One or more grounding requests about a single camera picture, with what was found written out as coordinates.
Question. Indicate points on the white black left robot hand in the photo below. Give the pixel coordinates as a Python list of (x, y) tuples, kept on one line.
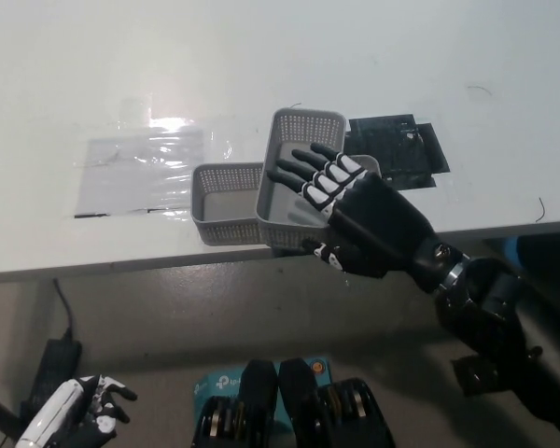
[(56, 420)]

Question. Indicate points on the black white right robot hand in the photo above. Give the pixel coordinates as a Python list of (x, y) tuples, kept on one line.
[(382, 224)]

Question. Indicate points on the short grey perforated basket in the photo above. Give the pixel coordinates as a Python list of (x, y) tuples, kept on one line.
[(280, 210)]

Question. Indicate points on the teal tp-link box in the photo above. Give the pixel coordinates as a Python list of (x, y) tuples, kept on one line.
[(219, 385)]

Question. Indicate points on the black table leg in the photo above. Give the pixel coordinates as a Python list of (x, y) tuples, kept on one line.
[(0, 415)]

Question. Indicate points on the black patch mat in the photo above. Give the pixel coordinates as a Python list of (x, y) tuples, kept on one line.
[(392, 149)]

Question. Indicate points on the black tape strip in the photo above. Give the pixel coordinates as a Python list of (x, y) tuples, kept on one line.
[(284, 252)]

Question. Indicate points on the blue object under table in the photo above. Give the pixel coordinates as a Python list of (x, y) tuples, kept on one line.
[(512, 254)]

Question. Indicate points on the long grey perforated basket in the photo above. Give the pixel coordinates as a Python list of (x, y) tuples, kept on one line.
[(224, 205)]

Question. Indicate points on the black floor plate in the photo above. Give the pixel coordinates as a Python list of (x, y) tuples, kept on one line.
[(466, 378)]

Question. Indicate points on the clear film over grey sheet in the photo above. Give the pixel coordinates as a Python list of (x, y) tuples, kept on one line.
[(135, 177)]

